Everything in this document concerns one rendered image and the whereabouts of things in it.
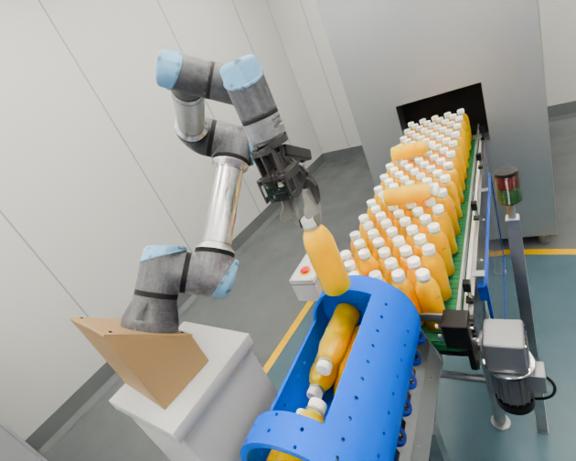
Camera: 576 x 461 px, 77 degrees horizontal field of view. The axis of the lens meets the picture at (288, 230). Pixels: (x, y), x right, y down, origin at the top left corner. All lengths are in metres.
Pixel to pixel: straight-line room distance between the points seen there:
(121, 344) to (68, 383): 2.64
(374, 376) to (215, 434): 0.50
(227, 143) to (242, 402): 0.76
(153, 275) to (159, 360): 0.22
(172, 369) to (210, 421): 0.17
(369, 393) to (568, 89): 4.64
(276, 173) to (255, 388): 0.70
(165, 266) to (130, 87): 3.06
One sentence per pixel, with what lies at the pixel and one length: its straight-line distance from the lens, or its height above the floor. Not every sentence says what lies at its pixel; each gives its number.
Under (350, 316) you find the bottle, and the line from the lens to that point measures 1.03.
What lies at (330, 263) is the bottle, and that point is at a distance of 0.84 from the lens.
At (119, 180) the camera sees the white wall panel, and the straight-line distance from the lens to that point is 3.66.
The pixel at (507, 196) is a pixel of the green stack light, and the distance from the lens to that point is 1.26.
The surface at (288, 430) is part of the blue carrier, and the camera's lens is 0.74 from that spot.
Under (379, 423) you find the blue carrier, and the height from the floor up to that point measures 1.15.
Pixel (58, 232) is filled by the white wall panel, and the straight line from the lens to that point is 3.42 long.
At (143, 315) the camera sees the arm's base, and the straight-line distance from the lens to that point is 1.03.
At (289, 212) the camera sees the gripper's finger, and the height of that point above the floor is 1.50.
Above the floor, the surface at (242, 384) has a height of 1.04.
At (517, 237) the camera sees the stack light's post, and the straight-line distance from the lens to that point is 1.35.
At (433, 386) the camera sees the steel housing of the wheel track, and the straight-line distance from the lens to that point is 1.19.
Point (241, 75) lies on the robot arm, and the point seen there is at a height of 1.79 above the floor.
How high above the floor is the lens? 1.80
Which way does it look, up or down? 25 degrees down
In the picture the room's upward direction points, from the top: 25 degrees counter-clockwise
